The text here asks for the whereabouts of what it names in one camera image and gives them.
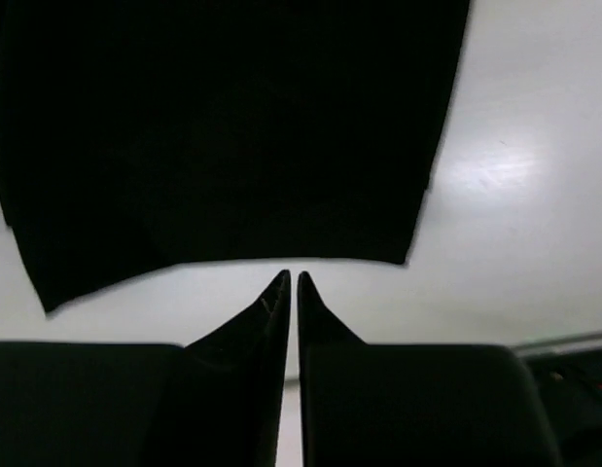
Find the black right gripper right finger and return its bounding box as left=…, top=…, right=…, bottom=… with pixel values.
left=298, top=273, right=558, bottom=466

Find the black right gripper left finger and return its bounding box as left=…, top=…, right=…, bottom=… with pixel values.
left=144, top=270, right=291, bottom=466

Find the aluminium table edge rail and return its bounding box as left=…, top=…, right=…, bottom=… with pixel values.
left=512, top=331, right=602, bottom=355

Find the black skirt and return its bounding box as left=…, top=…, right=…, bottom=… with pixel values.
left=0, top=0, right=470, bottom=312

